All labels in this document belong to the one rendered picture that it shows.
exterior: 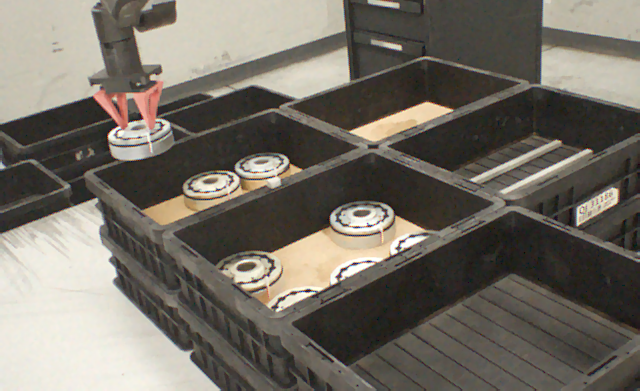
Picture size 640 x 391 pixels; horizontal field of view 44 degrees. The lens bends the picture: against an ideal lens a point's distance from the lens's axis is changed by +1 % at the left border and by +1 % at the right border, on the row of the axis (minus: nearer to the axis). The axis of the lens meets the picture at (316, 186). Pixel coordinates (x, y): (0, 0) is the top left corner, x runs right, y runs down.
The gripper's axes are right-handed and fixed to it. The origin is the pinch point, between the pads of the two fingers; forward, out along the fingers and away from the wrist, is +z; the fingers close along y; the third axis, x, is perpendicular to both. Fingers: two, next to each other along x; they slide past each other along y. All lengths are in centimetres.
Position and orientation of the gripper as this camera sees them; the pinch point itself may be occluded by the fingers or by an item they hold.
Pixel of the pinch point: (137, 124)
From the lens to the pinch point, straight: 134.6
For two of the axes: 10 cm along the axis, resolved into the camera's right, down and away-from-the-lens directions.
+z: 1.3, 9.0, 4.2
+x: -2.9, 4.4, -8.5
